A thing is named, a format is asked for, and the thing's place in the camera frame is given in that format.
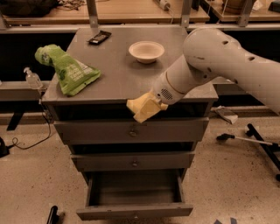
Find white bowl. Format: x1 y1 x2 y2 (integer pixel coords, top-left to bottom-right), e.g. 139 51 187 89
129 41 165 64

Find wooden shelf right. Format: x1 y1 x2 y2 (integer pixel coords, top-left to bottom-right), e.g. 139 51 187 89
203 0 280 22

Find grey drawer cabinet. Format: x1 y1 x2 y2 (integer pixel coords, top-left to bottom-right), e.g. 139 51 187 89
40 25 220 187

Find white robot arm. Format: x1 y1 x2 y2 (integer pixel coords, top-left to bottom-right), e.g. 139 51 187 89
134 28 280 123

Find clear sanitizer pump bottle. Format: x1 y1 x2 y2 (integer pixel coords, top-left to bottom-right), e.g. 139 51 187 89
24 67 43 89

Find black floor cable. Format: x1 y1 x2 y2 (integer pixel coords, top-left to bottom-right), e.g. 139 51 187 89
8 112 53 151

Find yellow sponge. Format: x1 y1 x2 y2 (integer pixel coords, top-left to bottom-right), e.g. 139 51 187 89
126 93 154 114

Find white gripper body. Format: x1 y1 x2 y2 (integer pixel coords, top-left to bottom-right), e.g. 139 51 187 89
152 72 186 105

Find grey folded cloth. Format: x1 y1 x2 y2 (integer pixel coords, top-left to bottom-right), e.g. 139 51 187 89
214 106 238 124

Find black chair base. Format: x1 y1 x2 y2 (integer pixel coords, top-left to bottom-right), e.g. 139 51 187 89
216 122 280 182

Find green chip bag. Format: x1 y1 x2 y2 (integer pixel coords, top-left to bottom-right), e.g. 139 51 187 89
35 45 102 96

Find grey top drawer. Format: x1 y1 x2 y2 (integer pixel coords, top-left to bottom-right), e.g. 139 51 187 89
54 117 209 145

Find grey drawer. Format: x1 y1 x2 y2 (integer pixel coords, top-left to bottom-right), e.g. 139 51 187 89
71 151 194 172
54 117 209 145
77 170 193 221

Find grey middle drawer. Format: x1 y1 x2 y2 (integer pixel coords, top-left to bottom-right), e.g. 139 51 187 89
71 151 194 172

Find wooden shelf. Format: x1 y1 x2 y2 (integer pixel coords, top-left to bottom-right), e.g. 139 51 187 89
3 0 210 25
203 0 280 22

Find grey bottom drawer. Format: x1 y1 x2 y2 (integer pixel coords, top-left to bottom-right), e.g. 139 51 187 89
77 170 193 221

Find black object bottom left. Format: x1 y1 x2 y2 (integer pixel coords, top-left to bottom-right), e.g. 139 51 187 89
46 206 65 224

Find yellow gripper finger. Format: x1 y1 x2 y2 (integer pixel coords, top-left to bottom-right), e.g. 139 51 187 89
134 99 168 123

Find wooden shelf left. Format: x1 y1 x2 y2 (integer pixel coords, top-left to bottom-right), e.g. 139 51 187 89
3 0 210 25

